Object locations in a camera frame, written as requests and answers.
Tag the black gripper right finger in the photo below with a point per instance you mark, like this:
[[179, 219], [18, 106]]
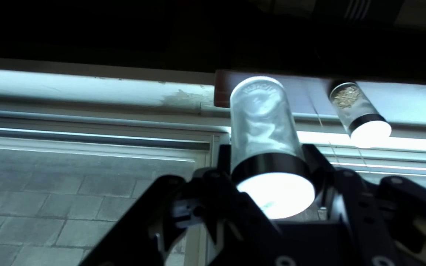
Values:
[[395, 226]]

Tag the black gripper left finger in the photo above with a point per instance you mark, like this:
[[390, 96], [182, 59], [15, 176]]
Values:
[[198, 222]]

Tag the small clear plastic bottle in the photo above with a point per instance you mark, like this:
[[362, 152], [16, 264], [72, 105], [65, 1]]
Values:
[[355, 111]]

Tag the white window frame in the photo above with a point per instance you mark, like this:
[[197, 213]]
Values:
[[74, 118]]

